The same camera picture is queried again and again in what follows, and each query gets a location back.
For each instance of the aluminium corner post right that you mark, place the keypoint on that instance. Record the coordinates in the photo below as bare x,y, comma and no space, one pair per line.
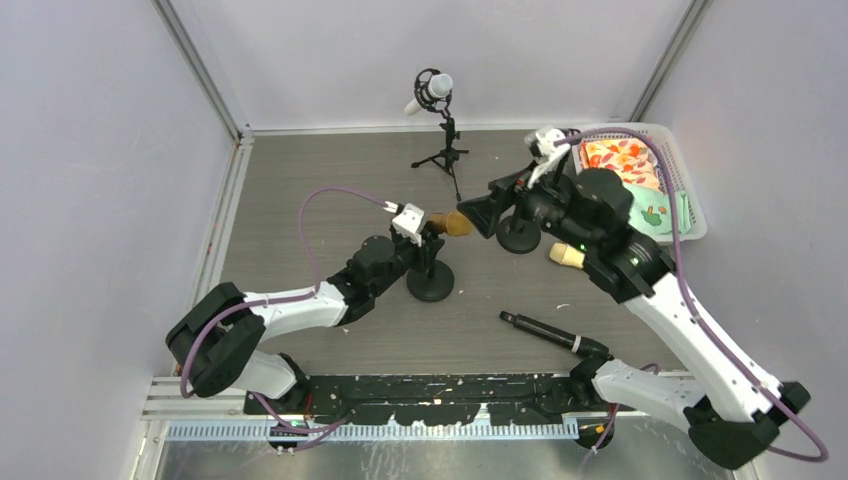
676,46

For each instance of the green patterned cloth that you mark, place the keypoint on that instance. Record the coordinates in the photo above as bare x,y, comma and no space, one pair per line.
650,211

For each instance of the aluminium corner post left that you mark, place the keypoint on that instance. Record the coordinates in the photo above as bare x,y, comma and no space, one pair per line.
186,28

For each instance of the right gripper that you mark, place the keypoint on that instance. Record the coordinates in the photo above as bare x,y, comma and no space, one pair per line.
502,198

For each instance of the white microphone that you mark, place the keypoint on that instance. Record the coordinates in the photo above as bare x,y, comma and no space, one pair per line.
432,92

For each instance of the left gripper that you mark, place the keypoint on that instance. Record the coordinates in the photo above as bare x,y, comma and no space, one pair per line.
423,240

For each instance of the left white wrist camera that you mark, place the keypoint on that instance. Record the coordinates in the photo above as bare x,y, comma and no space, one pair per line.
408,220

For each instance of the gold microphone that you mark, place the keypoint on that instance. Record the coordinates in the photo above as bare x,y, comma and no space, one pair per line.
452,223

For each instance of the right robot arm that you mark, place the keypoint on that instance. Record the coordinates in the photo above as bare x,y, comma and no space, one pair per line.
731,410

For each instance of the aluminium corner post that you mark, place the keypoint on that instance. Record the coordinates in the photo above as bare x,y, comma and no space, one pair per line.
676,46
186,28

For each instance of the white plastic basket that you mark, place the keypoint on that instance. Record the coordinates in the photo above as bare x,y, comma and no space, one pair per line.
673,174

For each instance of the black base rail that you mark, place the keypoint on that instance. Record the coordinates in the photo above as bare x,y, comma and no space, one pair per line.
439,400

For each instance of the cream yellow microphone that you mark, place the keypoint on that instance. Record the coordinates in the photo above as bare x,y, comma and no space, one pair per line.
567,255

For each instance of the black microphone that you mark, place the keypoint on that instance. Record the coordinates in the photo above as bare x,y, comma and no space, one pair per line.
579,345

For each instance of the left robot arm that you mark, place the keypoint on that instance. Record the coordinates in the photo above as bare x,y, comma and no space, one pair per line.
216,342

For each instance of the black round-base stand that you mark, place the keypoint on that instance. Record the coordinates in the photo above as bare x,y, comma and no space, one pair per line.
517,235
433,285

